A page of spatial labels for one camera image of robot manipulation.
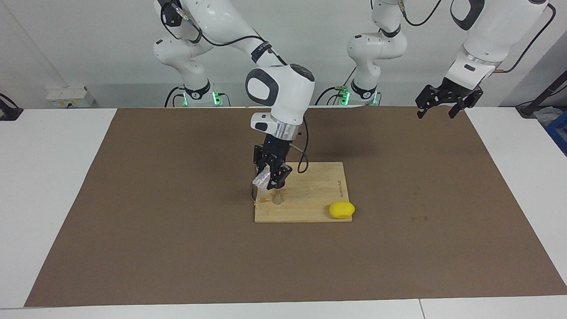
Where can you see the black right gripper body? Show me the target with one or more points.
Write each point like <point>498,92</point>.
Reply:
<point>277,153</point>

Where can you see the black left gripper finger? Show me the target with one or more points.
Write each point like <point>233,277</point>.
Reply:
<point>422,113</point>
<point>456,110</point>

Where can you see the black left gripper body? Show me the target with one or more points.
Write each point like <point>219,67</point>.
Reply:
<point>450,92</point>

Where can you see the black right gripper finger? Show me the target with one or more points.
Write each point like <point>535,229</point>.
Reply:
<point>259,157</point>
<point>280,176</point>

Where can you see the clear plastic cup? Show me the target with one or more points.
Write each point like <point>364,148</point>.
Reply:
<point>261,180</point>

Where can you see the steel jigger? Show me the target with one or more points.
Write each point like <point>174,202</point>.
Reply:
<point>278,199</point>

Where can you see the wooden cutting board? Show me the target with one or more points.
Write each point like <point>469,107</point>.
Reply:
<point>319,186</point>

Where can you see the yellow lemon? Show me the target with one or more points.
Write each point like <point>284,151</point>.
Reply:
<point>341,210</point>

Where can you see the black stand leg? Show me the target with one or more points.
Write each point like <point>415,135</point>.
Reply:
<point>538,101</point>

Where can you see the clear plastic bag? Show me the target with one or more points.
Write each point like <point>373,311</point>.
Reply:
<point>548,116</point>

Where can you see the blue crate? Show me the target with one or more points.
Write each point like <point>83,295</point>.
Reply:
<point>559,133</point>

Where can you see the brown table mat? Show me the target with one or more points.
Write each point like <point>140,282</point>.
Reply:
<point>177,257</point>

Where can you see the white power strip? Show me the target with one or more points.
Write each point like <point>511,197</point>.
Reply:
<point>68,95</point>

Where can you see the black clamp mount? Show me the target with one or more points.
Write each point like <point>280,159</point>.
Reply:
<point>9,113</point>

